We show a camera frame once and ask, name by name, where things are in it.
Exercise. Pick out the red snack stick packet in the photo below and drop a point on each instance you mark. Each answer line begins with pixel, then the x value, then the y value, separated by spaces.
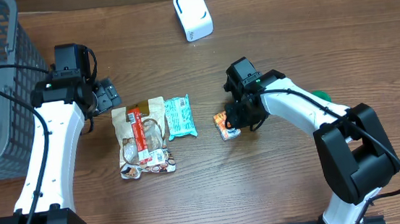
pixel 134 117

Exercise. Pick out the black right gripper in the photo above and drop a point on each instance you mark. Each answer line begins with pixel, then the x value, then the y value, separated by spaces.
pixel 238 120

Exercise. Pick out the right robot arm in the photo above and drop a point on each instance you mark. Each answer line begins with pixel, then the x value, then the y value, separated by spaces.
pixel 355 152

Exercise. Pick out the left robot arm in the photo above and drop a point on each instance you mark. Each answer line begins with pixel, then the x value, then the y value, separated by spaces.
pixel 61 103

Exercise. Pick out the brown clear snack bag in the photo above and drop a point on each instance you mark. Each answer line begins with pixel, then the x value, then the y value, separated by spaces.
pixel 154 125

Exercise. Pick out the teal snack packet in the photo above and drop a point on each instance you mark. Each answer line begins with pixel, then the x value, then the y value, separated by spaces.
pixel 179 117

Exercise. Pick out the green lid jar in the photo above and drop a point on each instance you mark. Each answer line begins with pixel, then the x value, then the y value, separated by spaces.
pixel 322 95

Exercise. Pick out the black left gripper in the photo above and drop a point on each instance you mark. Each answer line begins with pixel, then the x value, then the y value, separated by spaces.
pixel 108 94

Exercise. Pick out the white barcode scanner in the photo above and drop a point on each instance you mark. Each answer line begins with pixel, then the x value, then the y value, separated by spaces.
pixel 194 17

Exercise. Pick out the orange small carton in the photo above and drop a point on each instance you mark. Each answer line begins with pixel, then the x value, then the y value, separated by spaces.
pixel 226 132

